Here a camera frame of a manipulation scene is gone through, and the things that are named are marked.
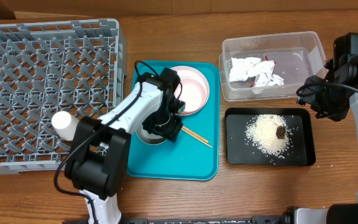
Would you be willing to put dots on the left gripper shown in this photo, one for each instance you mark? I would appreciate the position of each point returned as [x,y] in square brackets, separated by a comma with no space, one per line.
[172,132]

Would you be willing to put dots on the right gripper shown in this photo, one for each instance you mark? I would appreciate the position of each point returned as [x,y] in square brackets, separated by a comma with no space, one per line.
[317,101]

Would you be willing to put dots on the wooden chopstick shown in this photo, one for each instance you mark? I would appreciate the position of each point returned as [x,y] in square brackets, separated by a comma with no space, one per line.
[195,134]
[207,144]

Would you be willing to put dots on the grey bowl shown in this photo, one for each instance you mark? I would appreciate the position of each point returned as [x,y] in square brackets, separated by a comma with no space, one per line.
[150,139]

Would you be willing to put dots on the pink bowl with food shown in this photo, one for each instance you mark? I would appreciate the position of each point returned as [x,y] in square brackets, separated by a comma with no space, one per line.
[194,90]

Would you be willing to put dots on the brown food scrap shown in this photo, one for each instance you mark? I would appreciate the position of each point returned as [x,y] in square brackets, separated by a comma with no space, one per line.
[280,132]

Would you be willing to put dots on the pile of white rice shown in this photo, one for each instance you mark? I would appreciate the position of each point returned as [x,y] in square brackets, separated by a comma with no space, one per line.
[260,137]

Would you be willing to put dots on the white wrapper waste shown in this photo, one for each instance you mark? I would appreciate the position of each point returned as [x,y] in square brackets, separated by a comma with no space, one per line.
[259,70]

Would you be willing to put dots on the white paper cup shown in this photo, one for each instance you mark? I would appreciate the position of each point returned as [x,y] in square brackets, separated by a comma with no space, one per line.
[65,125]

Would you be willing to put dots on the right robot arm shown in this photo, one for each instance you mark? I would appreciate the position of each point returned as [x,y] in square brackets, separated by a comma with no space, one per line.
[342,72]

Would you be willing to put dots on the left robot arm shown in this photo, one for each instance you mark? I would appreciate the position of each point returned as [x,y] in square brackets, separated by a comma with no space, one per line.
[97,162]

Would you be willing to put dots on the clear plastic waste bin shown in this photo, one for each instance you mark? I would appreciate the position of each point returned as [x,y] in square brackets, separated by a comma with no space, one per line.
[297,56]

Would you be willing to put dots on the grey plastic dishwasher rack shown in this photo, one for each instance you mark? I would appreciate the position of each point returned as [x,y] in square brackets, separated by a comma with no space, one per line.
[46,67]

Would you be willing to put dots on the large white plate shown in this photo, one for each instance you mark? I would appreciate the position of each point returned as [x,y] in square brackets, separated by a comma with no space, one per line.
[204,102]

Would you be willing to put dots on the black rectangular tray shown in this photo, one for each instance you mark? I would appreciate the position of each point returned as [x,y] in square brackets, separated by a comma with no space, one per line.
[302,152]

